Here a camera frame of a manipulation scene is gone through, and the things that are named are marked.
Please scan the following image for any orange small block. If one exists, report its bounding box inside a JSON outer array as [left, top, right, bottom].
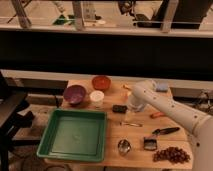
[[150, 112, 165, 119]]

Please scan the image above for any purple bowl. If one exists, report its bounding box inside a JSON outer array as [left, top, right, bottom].
[[63, 85, 86, 105]]

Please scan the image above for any white lidded cup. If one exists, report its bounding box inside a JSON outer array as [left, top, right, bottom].
[[89, 90, 104, 108]]

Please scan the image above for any black side table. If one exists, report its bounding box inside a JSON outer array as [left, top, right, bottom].
[[0, 72, 37, 171]]

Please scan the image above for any orange fruit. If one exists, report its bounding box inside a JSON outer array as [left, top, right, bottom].
[[124, 92, 131, 101]]

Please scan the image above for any blue sponge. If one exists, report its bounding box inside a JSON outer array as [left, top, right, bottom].
[[156, 83, 169, 92]]

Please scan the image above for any small metal cup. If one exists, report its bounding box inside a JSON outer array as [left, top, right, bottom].
[[118, 139, 131, 156]]

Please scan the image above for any black rectangular eraser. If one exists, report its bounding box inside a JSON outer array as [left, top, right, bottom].
[[112, 105, 127, 114]]

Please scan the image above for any red bowl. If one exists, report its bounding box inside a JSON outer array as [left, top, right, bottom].
[[92, 75, 111, 91]]

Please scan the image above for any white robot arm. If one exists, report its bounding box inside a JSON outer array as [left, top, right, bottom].
[[127, 80, 213, 171]]

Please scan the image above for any pile of brown nuts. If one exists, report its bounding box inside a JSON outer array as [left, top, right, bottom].
[[153, 147, 190, 163]]

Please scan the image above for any wooden spoon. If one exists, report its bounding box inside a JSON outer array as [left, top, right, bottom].
[[123, 85, 131, 90]]

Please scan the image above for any black handled brush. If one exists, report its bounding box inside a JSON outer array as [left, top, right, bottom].
[[143, 126, 181, 152]]

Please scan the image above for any green plastic tray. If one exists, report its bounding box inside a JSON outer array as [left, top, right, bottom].
[[37, 109, 107, 162]]

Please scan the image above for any metal fork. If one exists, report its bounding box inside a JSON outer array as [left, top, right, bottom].
[[119, 122, 143, 127]]

